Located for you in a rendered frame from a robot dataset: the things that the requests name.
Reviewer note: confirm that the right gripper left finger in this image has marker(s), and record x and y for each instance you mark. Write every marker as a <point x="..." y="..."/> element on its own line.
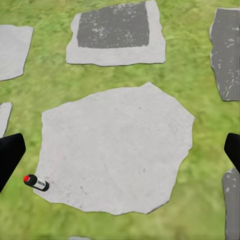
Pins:
<point x="12" y="149"/>

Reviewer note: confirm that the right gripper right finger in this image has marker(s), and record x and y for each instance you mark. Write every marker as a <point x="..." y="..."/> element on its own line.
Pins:
<point x="232" y="149"/>

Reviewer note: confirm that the insectifuge atomizer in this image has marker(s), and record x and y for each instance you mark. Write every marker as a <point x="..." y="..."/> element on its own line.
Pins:
<point x="36" y="182"/>

